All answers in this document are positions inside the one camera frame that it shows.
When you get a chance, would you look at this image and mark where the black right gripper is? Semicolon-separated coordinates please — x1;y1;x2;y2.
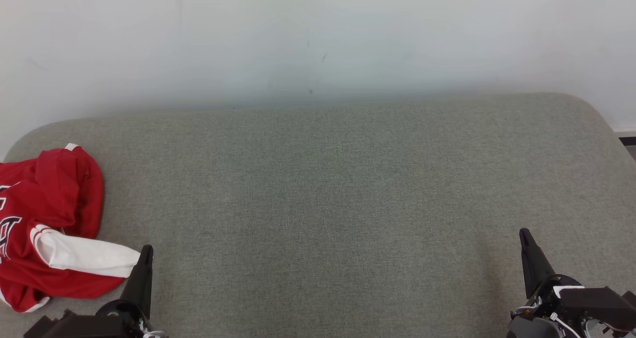
507;228;636;338

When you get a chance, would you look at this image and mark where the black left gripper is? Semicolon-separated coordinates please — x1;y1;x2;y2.
24;245;165;338

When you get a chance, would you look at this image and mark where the red Bulls 23 jersey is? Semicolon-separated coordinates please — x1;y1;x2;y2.
0;162;141;313

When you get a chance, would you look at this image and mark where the grey fabric sofa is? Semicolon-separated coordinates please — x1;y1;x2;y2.
0;92;636;338

